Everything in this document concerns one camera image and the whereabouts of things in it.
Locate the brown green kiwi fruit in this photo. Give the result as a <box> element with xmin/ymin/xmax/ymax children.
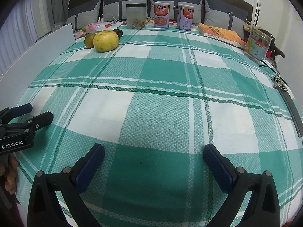
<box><xmin>84</xmin><ymin>33</ymin><xmax>95</xmax><ymax>49</ymax></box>

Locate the yellow pear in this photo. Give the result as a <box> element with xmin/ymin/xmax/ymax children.
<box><xmin>93</xmin><ymin>30</ymin><xmax>119</xmax><ymax>52</ymax></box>

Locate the person left hand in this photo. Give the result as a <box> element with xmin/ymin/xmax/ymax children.
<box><xmin>1</xmin><ymin>154</ymin><xmax>19</xmax><ymax>195</ymax></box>

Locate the white cardboard box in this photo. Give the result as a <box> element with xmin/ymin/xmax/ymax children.
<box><xmin>0</xmin><ymin>24</ymin><xmax>76</xmax><ymax>109</ymax></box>

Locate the floral pink cloth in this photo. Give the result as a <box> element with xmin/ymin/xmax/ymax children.
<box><xmin>74</xmin><ymin>21</ymin><xmax>125</xmax><ymax>39</ymax></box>

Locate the grey cushion far left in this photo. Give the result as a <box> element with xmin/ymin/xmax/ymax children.
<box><xmin>66</xmin><ymin>0</ymin><xmax>102</xmax><ymax>31</ymax></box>

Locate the green plaid tablecloth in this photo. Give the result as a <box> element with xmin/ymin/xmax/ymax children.
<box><xmin>16</xmin><ymin>27</ymin><xmax>302</xmax><ymax>226</ymax></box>

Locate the dark green fruit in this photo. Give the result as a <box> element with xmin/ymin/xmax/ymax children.
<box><xmin>113</xmin><ymin>29</ymin><xmax>123</xmax><ymax>38</ymax></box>

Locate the clear bag with snacks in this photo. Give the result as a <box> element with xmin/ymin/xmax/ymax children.
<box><xmin>126</xmin><ymin>3</ymin><xmax>147</xmax><ymax>29</ymax></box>

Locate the orange food box left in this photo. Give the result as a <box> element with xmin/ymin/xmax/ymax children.
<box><xmin>154</xmin><ymin>2</ymin><xmax>170</xmax><ymax>29</ymax></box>

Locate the orange book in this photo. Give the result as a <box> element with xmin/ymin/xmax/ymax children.
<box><xmin>197</xmin><ymin>23</ymin><xmax>246</xmax><ymax>49</ymax></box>

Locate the black strap with keys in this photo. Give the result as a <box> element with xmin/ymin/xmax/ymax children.
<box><xmin>258</xmin><ymin>60</ymin><xmax>303</xmax><ymax>139</ymax></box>

